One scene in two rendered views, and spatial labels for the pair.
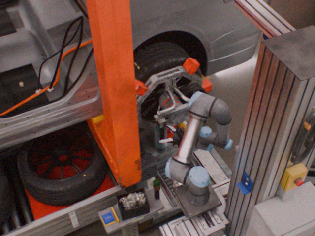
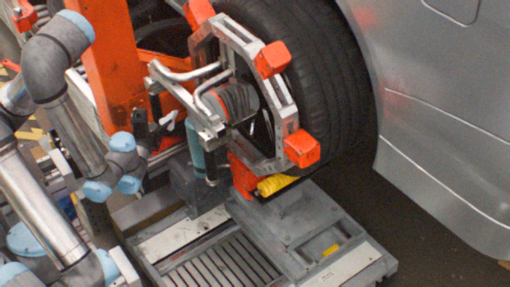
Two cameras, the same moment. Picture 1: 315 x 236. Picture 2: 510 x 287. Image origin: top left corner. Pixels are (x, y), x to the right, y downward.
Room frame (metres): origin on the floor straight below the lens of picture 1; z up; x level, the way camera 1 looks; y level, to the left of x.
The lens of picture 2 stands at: (2.01, -1.65, 2.19)
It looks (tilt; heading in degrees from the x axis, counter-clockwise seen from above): 44 degrees down; 85
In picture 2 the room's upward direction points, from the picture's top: 4 degrees counter-clockwise
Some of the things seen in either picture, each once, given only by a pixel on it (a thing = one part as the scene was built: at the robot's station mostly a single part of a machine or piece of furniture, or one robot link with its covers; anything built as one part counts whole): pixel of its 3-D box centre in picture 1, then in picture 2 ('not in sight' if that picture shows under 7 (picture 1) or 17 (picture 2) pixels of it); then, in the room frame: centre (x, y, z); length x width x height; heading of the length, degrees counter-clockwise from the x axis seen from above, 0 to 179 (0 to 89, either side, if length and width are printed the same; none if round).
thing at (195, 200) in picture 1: (198, 191); not in sight; (1.35, -0.20, 0.87); 0.15 x 0.15 x 0.10
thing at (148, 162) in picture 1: (138, 160); (221, 173); (2.03, 0.21, 0.26); 0.42 x 0.18 x 0.35; 27
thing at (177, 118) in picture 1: (173, 107); (223, 107); (2.06, -0.06, 0.85); 0.21 x 0.14 x 0.14; 27
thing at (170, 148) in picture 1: (158, 132); (284, 182); (2.28, 0.05, 0.32); 0.40 x 0.30 x 0.28; 117
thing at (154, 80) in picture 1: (168, 101); (240, 99); (2.13, -0.03, 0.85); 0.54 x 0.07 x 0.54; 117
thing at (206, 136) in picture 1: (207, 136); (121, 155); (1.74, -0.29, 0.91); 0.11 x 0.08 x 0.11; 61
